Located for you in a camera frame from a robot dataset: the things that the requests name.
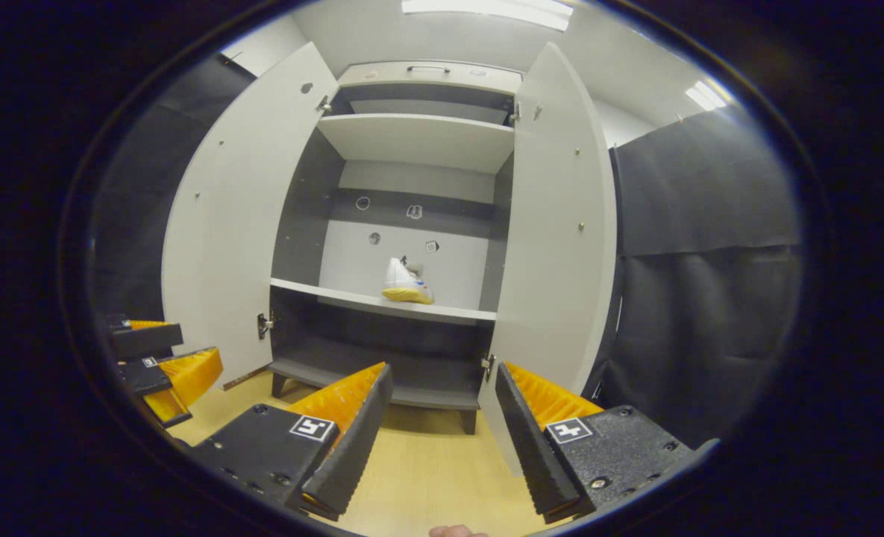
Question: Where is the white cabinet door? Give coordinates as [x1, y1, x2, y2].
[160, 41, 340, 390]
[477, 41, 619, 478]

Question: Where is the white shoe cabinet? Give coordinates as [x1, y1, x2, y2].
[269, 61, 524, 435]

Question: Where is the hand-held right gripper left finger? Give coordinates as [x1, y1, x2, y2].
[188, 362, 394, 521]

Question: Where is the black backdrop cloth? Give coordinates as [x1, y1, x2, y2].
[87, 52, 257, 329]
[587, 104, 804, 448]

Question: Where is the small ceiling light panel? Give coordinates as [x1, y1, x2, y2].
[684, 78, 733, 113]

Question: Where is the large ceiling light panel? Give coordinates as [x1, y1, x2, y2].
[401, 0, 575, 32]

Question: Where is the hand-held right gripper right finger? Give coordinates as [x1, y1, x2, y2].
[494, 362, 696, 523]

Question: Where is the white shoe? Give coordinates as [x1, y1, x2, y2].
[380, 257, 436, 306]

